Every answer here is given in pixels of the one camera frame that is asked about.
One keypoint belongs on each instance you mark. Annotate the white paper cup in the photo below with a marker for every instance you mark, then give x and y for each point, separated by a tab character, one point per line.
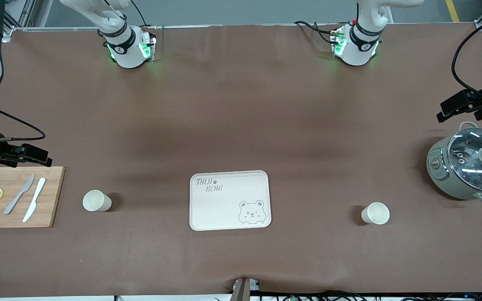
96	201

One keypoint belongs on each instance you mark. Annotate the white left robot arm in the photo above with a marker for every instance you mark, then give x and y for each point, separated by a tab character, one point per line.
356	46

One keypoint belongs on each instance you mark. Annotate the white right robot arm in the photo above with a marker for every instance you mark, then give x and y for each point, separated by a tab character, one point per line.
126	46

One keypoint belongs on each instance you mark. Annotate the bamboo cutting board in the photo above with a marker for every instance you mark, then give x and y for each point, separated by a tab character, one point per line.
52	196

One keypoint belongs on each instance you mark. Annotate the white plastic knife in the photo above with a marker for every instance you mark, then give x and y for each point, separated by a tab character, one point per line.
34	199

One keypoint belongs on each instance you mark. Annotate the grey plastic knife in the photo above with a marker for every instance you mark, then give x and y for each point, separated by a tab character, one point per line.
18	195

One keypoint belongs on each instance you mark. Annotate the glass pot lid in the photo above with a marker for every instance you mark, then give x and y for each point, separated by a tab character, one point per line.
471	161

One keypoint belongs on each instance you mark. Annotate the grey electric cooking pot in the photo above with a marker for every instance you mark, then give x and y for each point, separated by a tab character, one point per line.
439	175

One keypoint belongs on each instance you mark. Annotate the cream bear print tray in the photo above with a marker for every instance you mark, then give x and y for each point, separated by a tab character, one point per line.
228	205

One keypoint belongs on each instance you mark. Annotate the brown table cover mat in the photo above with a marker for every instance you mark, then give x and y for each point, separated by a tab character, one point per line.
241	104

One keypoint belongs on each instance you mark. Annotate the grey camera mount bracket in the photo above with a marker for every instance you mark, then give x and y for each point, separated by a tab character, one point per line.
243	290

